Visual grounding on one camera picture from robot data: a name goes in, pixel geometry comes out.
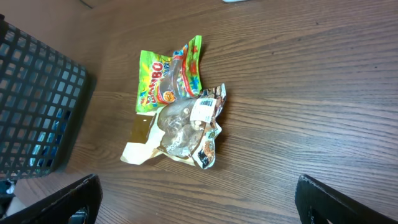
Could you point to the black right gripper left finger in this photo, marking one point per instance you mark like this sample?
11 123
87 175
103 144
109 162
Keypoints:
78 202

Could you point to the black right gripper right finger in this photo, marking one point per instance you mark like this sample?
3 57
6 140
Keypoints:
316 202

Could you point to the beige mushroom snack bag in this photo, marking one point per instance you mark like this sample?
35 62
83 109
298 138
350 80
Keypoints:
184 131

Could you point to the green Haribo candy bag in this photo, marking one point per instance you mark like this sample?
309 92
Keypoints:
164 80

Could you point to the white barcode scanner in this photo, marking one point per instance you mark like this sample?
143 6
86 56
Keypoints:
230 1

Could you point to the grey plastic shopping basket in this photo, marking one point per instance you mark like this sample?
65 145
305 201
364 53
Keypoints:
44 96

